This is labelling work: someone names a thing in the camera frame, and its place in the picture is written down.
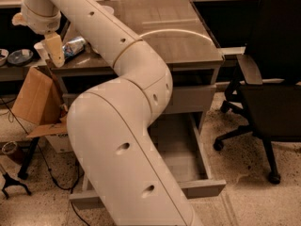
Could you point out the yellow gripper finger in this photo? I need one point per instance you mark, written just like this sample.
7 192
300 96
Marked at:
18 19
54 47

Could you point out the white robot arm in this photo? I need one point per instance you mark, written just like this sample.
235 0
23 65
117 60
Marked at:
132 59

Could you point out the grey drawer cabinet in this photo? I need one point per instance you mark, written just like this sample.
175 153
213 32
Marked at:
172 28

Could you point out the grey top drawer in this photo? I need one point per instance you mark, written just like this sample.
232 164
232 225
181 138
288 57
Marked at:
194 99

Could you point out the open grey middle drawer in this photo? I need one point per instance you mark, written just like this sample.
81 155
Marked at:
194 160

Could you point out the white paper cup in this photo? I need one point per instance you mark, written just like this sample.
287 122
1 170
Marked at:
41 51

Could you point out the small bowl at left edge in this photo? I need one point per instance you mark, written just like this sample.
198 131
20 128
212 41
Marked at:
3 57

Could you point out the dark plate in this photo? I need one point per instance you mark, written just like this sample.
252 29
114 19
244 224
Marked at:
20 58

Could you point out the white bowl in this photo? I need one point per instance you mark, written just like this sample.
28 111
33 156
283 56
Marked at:
109 9

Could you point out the brown cardboard box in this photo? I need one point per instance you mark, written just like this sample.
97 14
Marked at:
40 103

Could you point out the white printed cardboard box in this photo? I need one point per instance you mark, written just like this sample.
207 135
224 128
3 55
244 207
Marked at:
60 142

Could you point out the brown cup on floor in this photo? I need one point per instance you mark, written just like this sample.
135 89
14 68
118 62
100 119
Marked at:
14 152

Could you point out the black tripod stand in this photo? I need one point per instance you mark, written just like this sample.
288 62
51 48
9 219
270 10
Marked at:
11 182

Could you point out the black office chair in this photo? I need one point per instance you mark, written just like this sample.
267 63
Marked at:
265 87

